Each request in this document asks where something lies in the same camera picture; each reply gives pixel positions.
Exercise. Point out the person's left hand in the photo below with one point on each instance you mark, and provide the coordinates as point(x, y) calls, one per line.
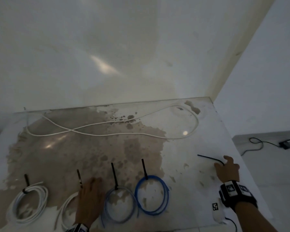
point(89, 202)

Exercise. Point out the person's right hand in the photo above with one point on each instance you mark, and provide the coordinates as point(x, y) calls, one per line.
point(229, 171)

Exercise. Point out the person's right forearm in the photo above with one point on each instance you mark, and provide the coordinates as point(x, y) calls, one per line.
point(253, 219)

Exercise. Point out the black power adapter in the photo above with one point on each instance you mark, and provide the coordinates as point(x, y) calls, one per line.
point(289, 144)

